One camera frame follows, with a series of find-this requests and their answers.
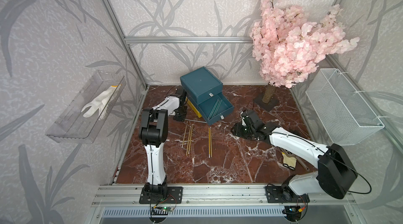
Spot yellow pencil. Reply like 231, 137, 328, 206
186, 125, 194, 155
208, 127, 212, 158
186, 125, 193, 156

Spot brown pencil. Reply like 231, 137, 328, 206
181, 124, 188, 148

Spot teal pull-out drawer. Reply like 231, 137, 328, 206
198, 93, 234, 126

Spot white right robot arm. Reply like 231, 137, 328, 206
231, 110, 358, 203

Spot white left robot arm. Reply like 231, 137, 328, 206
139, 87, 187, 198

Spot yellow drawer cabinet base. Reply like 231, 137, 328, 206
187, 100, 202, 118

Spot teal drawer cabinet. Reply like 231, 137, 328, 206
180, 66, 223, 104

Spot white work glove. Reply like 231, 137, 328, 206
81, 85, 118, 121

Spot pink artificial blossom tree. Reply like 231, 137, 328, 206
250, 0, 360, 105

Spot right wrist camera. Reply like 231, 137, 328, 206
240, 111, 248, 126

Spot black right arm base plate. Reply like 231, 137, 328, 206
265, 184, 310, 204

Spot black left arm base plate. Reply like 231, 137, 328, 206
139, 184, 183, 204

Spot white wire mesh basket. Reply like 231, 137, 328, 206
306, 69, 385, 146

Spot clear plastic wall tray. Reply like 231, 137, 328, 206
46, 70, 127, 144

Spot aluminium front rail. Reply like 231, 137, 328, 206
91, 183, 358, 207

